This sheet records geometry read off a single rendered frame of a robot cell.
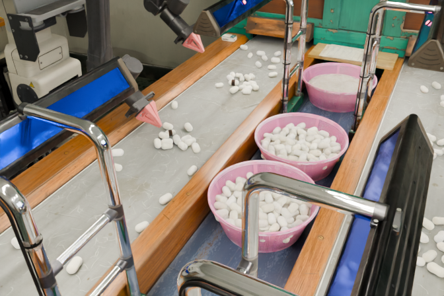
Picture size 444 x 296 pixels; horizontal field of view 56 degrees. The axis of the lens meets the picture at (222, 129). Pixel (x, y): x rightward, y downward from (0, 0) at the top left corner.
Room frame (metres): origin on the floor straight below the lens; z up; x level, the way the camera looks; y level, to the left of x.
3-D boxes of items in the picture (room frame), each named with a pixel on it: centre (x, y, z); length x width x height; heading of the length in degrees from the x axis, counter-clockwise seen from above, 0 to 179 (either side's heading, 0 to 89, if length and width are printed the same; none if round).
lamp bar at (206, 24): (1.39, -0.11, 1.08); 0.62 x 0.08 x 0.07; 152
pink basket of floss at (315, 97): (1.41, -0.44, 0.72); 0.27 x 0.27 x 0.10
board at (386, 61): (1.60, -0.54, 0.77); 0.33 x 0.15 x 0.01; 62
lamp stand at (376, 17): (1.16, -0.53, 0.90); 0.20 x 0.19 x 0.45; 152
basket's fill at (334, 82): (1.41, -0.44, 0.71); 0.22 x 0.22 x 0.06
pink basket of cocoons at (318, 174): (1.02, -0.23, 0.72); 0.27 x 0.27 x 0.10
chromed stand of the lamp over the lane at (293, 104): (1.35, -0.18, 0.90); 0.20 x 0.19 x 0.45; 152
